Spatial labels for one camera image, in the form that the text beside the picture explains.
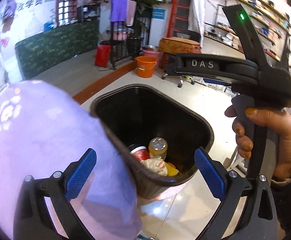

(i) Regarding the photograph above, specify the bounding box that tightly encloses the lavender tablecloth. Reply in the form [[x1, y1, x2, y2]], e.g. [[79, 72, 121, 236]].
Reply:
[[0, 80, 142, 239]]

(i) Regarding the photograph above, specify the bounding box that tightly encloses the yellow juice bottle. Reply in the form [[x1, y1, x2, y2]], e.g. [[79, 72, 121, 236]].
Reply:
[[148, 137, 168, 160]]

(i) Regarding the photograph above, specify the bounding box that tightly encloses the person's right hand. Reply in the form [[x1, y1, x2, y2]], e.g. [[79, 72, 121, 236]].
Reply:
[[224, 104, 291, 181]]

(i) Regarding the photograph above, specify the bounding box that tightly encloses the black metal rack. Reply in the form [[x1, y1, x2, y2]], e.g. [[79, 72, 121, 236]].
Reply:
[[108, 7, 152, 69]]

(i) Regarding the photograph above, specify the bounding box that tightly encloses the purple hanging towel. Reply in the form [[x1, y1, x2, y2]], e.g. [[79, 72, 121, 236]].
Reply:
[[110, 0, 127, 22]]

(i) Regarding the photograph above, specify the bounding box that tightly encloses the pink hanging towel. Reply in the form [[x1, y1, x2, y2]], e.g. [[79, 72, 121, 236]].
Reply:
[[126, 0, 137, 27]]

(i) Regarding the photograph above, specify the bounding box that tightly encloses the red ladder shelf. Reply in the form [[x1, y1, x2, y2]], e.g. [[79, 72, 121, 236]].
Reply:
[[167, 0, 191, 37]]

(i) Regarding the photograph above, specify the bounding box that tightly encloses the orange plastic bucket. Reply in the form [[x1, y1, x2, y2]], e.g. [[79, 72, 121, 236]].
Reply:
[[135, 56, 157, 78]]

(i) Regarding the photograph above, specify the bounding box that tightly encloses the pink basin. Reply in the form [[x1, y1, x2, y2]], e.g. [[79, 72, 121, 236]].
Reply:
[[142, 45, 162, 61]]

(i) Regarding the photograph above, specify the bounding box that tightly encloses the black trash bin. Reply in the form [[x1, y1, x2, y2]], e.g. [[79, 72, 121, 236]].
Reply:
[[90, 84, 214, 199]]

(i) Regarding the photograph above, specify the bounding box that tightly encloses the white paper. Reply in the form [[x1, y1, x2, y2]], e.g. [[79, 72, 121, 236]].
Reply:
[[141, 158, 168, 177]]

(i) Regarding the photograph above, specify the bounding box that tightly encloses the red paper cup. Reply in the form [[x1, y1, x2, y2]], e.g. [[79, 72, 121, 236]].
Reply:
[[128, 144, 150, 162]]

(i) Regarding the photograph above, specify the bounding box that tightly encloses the yellow snack bag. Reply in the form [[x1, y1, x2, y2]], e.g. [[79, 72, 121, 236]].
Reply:
[[165, 163, 179, 177]]

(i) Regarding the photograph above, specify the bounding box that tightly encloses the green patterned counter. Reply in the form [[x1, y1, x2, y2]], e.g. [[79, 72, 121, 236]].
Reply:
[[15, 20, 100, 80]]

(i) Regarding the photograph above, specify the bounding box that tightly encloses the red phone booth cabinet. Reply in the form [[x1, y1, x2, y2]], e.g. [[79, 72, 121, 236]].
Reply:
[[56, 0, 77, 27]]

